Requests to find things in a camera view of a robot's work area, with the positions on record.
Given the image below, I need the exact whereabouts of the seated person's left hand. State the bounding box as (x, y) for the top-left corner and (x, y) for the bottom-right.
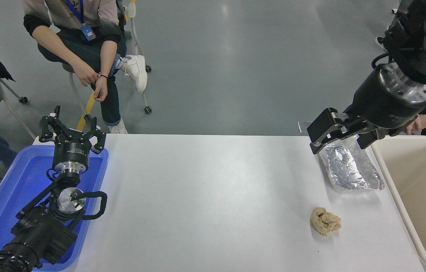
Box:
(92, 76), (108, 103)

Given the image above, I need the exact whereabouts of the seated person with badge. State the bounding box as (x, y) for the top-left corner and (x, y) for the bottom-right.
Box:
(22, 0), (148, 134)

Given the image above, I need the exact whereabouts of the blue badge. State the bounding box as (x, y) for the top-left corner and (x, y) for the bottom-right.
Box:
(81, 25), (96, 42)

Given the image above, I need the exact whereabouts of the white wheeled chair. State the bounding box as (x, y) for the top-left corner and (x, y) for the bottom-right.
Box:
(62, 0), (153, 131)
(0, 77), (37, 140)

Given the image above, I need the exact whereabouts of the blue plastic tray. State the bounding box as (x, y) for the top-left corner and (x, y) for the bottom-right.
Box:
(0, 145), (109, 272)

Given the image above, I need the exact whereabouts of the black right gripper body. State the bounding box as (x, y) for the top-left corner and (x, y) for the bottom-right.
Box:
(343, 67), (426, 131)

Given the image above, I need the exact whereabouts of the crumpled tan paper ball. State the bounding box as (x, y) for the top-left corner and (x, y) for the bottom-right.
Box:
(310, 207), (342, 237)

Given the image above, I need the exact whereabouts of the seated person's right hand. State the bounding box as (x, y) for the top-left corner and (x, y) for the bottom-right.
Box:
(72, 62), (100, 87)

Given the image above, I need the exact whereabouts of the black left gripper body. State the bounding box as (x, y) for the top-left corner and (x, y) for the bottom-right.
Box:
(52, 128), (94, 165)

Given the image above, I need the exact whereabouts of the person's hand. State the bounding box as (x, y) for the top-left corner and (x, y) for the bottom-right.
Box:
(406, 114), (426, 136)

